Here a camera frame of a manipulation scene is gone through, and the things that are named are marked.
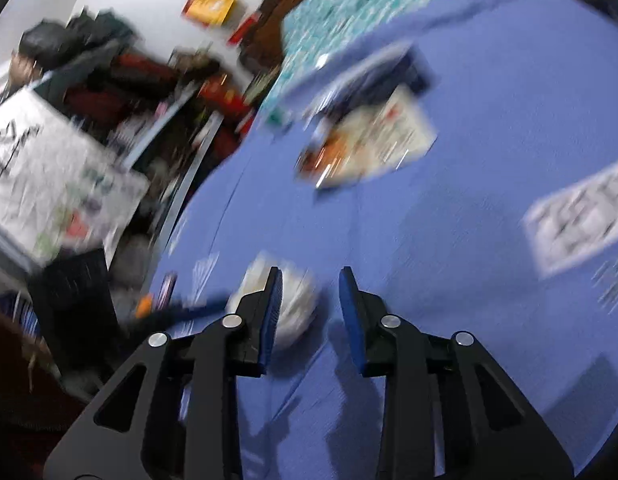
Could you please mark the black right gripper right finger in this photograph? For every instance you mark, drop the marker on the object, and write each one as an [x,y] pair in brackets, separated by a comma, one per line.
[445,395]

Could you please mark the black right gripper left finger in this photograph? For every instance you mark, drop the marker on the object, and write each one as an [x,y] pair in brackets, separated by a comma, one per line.
[170,410]

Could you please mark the white tissue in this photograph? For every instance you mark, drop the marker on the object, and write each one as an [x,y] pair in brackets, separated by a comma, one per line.
[299,297]

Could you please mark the smartphone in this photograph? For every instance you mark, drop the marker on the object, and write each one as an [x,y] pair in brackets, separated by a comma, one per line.
[166,290]

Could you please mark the white potted-plant tote bag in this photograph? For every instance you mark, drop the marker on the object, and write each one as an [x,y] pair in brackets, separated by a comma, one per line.
[59,188]

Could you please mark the cluttered metal shelf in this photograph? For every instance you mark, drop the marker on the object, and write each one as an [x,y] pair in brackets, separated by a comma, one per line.
[170,121]

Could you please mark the blue printed bed cover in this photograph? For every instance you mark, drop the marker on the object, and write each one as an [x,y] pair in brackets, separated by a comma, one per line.
[524,102]

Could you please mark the clear plastic bottle green cap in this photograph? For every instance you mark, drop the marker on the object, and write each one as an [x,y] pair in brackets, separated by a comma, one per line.
[279,113]

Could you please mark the white sauce pouch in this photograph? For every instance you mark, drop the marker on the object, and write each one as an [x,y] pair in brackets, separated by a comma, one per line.
[367,142]

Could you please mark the navy blue carton box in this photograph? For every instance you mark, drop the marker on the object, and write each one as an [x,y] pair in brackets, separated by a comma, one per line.
[370,81]

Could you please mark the carved wooden headboard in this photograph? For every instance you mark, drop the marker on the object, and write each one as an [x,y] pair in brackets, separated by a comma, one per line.
[261,48]

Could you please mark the red yellow wall calendar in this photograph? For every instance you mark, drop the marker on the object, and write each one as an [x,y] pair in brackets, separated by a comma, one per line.
[231,18]

